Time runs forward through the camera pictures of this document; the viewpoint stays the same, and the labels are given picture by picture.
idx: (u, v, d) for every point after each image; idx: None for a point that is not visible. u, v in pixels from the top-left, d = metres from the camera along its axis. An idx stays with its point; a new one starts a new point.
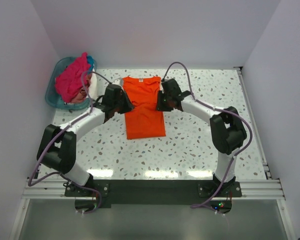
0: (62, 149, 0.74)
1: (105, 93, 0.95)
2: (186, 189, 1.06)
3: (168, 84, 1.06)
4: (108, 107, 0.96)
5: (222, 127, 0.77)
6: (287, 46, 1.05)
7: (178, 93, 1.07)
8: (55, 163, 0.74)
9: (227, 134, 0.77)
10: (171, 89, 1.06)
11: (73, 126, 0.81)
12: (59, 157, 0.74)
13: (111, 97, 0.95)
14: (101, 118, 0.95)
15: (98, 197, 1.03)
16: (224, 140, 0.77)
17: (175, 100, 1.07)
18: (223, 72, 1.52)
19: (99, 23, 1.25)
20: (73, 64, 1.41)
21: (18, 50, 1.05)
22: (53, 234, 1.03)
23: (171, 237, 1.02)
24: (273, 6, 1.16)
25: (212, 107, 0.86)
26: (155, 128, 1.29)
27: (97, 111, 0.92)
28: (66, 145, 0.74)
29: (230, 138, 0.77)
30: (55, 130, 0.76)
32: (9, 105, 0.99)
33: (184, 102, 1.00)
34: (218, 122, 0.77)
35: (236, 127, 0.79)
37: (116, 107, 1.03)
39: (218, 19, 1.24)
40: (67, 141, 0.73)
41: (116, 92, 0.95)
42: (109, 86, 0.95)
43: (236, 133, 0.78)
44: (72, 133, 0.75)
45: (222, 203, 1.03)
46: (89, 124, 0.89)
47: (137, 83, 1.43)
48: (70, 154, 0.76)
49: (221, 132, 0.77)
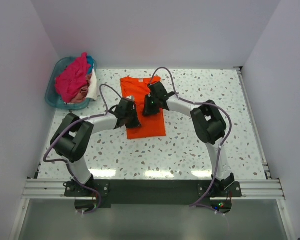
0: (79, 135, 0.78)
1: (120, 103, 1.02)
2: (186, 189, 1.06)
3: (154, 87, 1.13)
4: (120, 115, 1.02)
5: (201, 118, 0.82)
6: (287, 46, 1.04)
7: (164, 95, 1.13)
8: (68, 148, 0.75)
9: (206, 124, 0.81)
10: (158, 91, 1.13)
11: (91, 119, 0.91)
12: (74, 143, 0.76)
13: (124, 108, 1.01)
14: (113, 123, 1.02)
15: (98, 197, 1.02)
16: (205, 130, 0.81)
17: (162, 100, 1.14)
18: (223, 72, 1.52)
19: (99, 23, 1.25)
20: (73, 64, 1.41)
21: (17, 50, 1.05)
22: (53, 234, 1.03)
23: (171, 237, 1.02)
24: (273, 6, 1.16)
25: (193, 102, 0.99)
26: (155, 129, 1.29)
27: (111, 115, 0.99)
28: (83, 132, 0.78)
29: (211, 128, 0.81)
30: (74, 119, 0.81)
32: (8, 105, 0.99)
33: (169, 101, 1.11)
34: (198, 113, 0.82)
35: (216, 118, 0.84)
37: (126, 119, 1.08)
39: (218, 20, 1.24)
40: (86, 128, 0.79)
41: (129, 105, 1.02)
42: (125, 98, 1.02)
43: (216, 123, 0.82)
44: (90, 123, 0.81)
45: (222, 203, 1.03)
46: (102, 124, 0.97)
47: (137, 83, 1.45)
48: (84, 143, 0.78)
49: (200, 122, 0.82)
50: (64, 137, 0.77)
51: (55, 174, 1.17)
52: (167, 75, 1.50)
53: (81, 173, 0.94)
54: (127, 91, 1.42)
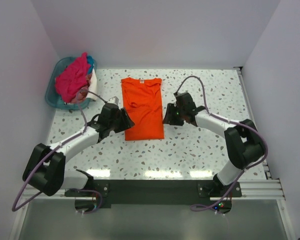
0: (49, 170, 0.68)
1: (102, 112, 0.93)
2: (187, 189, 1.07)
3: (183, 99, 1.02)
4: (104, 125, 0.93)
5: (238, 140, 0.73)
6: (287, 46, 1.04)
7: (192, 108, 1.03)
8: (41, 185, 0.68)
9: (243, 147, 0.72)
10: (186, 103, 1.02)
11: (63, 146, 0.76)
12: (46, 178, 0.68)
13: (107, 116, 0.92)
14: (95, 138, 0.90)
15: (98, 197, 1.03)
16: (241, 153, 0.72)
17: (189, 115, 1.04)
18: (223, 72, 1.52)
19: (99, 23, 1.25)
20: (73, 64, 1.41)
21: (18, 50, 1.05)
22: (53, 234, 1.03)
23: (171, 237, 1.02)
24: (273, 6, 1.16)
25: (227, 121, 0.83)
26: (155, 130, 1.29)
27: (91, 130, 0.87)
28: (53, 167, 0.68)
29: (247, 152, 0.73)
30: (44, 150, 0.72)
32: (9, 105, 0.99)
33: (198, 116, 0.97)
34: (234, 135, 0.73)
35: (254, 141, 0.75)
37: (112, 126, 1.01)
39: (218, 20, 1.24)
40: (55, 162, 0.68)
41: (112, 112, 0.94)
42: (106, 105, 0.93)
43: (253, 148, 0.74)
44: (61, 155, 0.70)
45: (222, 203, 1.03)
46: (82, 144, 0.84)
47: (138, 84, 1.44)
48: (57, 177, 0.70)
49: (238, 145, 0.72)
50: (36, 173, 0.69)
51: None
52: (167, 75, 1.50)
53: (76, 181, 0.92)
54: (127, 91, 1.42)
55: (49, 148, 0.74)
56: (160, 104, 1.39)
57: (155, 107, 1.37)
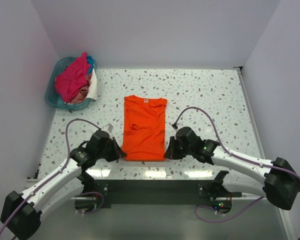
0: (20, 223, 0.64)
1: (90, 139, 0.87)
2: (186, 188, 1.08)
3: (187, 137, 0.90)
4: (91, 155, 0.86)
5: (281, 189, 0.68)
6: (287, 46, 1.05)
7: (202, 145, 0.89)
8: (15, 232, 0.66)
9: (286, 193, 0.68)
10: (192, 141, 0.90)
11: (37, 193, 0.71)
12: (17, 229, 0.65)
13: (95, 144, 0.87)
14: (76, 173, 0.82)
15: (99, 196, 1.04)
16: (285, 199, 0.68)
17: (202, 154, 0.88)
18: (223, 72, 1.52)
19: (99, 23, 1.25)
20: (73, 64, 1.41)
21: (19, 50, 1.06)
22: (53, 234, 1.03)
23: (171, 237, 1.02)
24: (273, 6, 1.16)
25: (259, 164, 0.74)
26: (154, 152, 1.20)
27: (71, 166, 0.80)
28: (24, 220, 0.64)
29: (292, 195, 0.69)
30: (16, 199, 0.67)
32: (9, 104, 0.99)
33: (217, 157, 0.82)
34: (276, 185, 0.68)
35: (290, 179, 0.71)
37: (100, 154, 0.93)
39: (218, 20, 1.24)
40: (25, 217, 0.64)
41: (101, 141, 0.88)
42: (96, 132, 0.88)
43: (294, 186, 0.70)
44: (32, 208, 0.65)
45: (222, 203, 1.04)
46: (59, 185, 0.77)
47: (142, 104, 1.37)
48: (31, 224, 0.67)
49: (282, 193, 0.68)
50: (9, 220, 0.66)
51: None
52: (167, 75, 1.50)
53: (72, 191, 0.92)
54: (131, 112, 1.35)
55: (21, 198, 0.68)
56: (163, 129, 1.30)
57: (157, 131, 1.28)
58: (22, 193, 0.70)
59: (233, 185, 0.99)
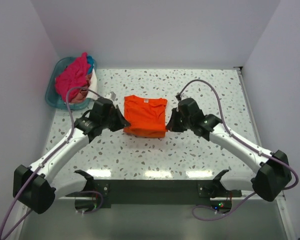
0: (34, 194, 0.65)
1: (94, 107, 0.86)
2: (186, 188, 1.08)
3: (188, 107, 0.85)
4: (95, 123, 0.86)
5: (272, 179, 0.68)
6: (286, 46, 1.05)
7: (203, 118, 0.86)
8: (30, 205, 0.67)
9: (275, 183, 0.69)
10: (193, 114, 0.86)
11: (46, 164, 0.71)
12: (31, 202, 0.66)
13: (100, 113, 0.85)
14: (83, 143, 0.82)
15: (99, 196, 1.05)
16: (272, 188, 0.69)
17: (200, 127, 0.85)
18: (223, 72, 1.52)
19: (99, 23, 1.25)
20: (73, 64, 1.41)
21: (19, 50, 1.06)
22: (53, 234, 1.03)
23: (171, 237, 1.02)
24: (273, 6, 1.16)
25: (258, 151, 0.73)
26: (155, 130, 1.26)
27: (77, 135, 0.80)
28: (36, 191, 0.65)
29: (278, 188, 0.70)
30: (25, 173, 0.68)
32: (9, 104, 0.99)
33: (215, 135, 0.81)
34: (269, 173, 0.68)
35: (283, 173, 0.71)
37: (105, 125, 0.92)
39: (218, 20, 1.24)
40: (36, 188, 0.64)
41: (105, 108, 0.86)
42: (99, 100, 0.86)
43: (283, 181, 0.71)
44: (42, 179, 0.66)
45: (222, 203, 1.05)
46: (68, 155, 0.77)
47: (142, 104, 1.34)
48: (44, 196, 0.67)
49: (270, 183, 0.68)
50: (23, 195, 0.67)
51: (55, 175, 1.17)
52: (167, 75, 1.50)
53: (73, 186, 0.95)
54: (131, 111, 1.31)
55: (30, 171, 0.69)
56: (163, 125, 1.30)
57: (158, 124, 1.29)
58: (30, 167, 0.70)
59: (231, 182, 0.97)
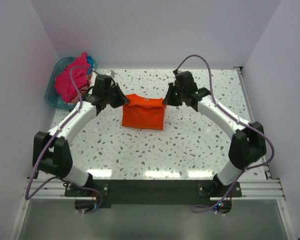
0: (56, 156, 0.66)
1: (95, 83, 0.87)
2: (186, 188, 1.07)
3: (184, 78, 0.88)
4: (100, 98, 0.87)
5: (244, 145, 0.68)
6: (286, 46, 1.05)
7: (194, 90, 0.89)
8: (53, 169, 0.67)
9: (247, 152, 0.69)
10: (187, 85, 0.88)
11: (63, 129, 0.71)
12: (55, 164, 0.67)
13: (101, 87, 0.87)
14: (92, 113, 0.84)
15: (99, 196, 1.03)
16: (244, 157, 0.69)
17: (191, 97, 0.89)
18: (223, 72, 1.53)
19: (99, 23, 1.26)
20: (73, 64, 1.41)
21: (19, 51, 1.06)
22: (53, 234, 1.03)
23: (171, 237, 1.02)
24: (272, 6, 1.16)
25: (236, 120, 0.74)
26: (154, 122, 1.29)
27: (86, 106, 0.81)
28: (58, 152, 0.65)
29: (251, 156, 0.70)
30: (45, 137, 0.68)
32: (9, 104, 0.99)
33: (202, 104, 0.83)
34: (242, 139, 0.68)
35: (257, 144, 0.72)
37: (107, 100, 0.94)
39: (218, 20, 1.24)
40: (59, 148, 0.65)
41: (107, 82, 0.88)
42: (99, 75, 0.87)
43: (256, 151, 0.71)
44: (63, 140, 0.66)
45: (222, 203, 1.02)
46: (80, 122, 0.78)
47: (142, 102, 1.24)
48: (65, 159, 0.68)
49: (243, 150, 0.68)
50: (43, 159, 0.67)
51: None
52: (167, 75, 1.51)
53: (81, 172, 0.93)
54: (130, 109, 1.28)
55: (49, 135, 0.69)
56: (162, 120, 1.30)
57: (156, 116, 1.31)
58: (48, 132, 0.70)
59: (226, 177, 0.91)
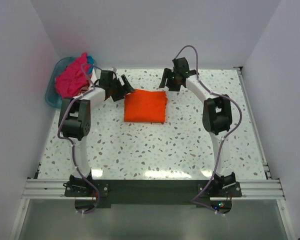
0: (81, 113, 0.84)
1: (101, 75, 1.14)
2: (186, 188, 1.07)
3: (178, 61, 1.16)
4: (106, 86, 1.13)
5: (212, 109, 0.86)
6: (286, 46, 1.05)
7: (186, 70, 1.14)
8: (76, 128, 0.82)
9: (215, 116, 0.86)
10: (181, 67, 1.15)
11: (84, 98, 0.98)
12: (79, 121, 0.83)
13: (106, 78, 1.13)
14: (101, 95, 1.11)
15: (98, 197, 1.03)
16: (212, 121, 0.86)
17: (182, 76, 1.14)
18: (223, 72, 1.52)
19: (99, 23, 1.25)
20: (73, 64, 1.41)
21: (19, 50, 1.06)
22: (53, 234, 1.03)
23: (171, 237, 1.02)
24: (273, 6, 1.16)
25: (210, 92, 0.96)
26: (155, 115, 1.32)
27: (99, 88, 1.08)
28: (81, 110, 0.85)
29: (218, 120, 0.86)
30: (70, 101, 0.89)
32: (9, 104, 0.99)
33: (188, 80, 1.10)
34: (210, 104, 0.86)
35: (225, 113, 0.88)
37: (111, 90, 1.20)
39: (218, 20, 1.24)
40: (83, 105, 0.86)
41: (110, 74, 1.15)
42: (104, 70, 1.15)
43: (223, 118, 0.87)
44: (87, 100, 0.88)
45: (222, 203, 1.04)
46: (94, 98, 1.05)
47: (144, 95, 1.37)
48: (87, 118, 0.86)
49: (211, 112, 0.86)
50: (67, 119, 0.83)
51: (55, 174, 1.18)
52: None
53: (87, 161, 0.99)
54: (133, 102, 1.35)
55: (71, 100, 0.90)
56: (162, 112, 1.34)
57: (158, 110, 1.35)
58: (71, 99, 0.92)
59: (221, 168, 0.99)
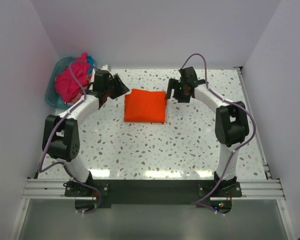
0: (67, 136, 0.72)
1: (95, 78, 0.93)
2: (186, 188, 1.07)
3: (185, 70, 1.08)
4: (100, 93, 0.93)
5: (226, 118, 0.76)
6: (287, 46, 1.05)
7: (194, 80, 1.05)
8: (62, 152, 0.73)
9: (228, 127, 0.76)
10: (189, 76, 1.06)
11: (72, 113, 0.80)
12: (65, 144, 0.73)
13: (101, 82, 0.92)
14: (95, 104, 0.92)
15: (98, 197, 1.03)
16: (226, 131, 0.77)
17: (190, 86, 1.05)
18: (223, 72, 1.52)
19: (99, 23, 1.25)
20: (74, 64, 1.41)
21: (19, 50, 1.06)
22: (53, 234, 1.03)
23: (171, 237, 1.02)
24: (273, 6, 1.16)
25: (222, 99, 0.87)
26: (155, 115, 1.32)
27: (91, 97, 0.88)
28: (69, 133, 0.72)
29: (232, 131, 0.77)
30: (55, 120, 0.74)
32: (9, 104, 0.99)
33: (198, 89, 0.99)
34: (223, 113, 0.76)
35: (240, 123, 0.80)
37: (107, 94, 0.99)
39: (218, 20, 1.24)
40: (70, 128, 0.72)
41: (105, 77, 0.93)
42: (98, 71, 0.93)
43: (238, 128, 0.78)
44: (73, 120, 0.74)
45: (222, 203, 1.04)
46: (85, 110, 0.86)
47: (145, 95, 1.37)
48: (74, 140, 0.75)
49: (225, 122, 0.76)
50: (53, 141, 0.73)
51: (55, 175, 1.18)
52: (167, 75, 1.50)
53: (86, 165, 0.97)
54: (132, 102, 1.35)
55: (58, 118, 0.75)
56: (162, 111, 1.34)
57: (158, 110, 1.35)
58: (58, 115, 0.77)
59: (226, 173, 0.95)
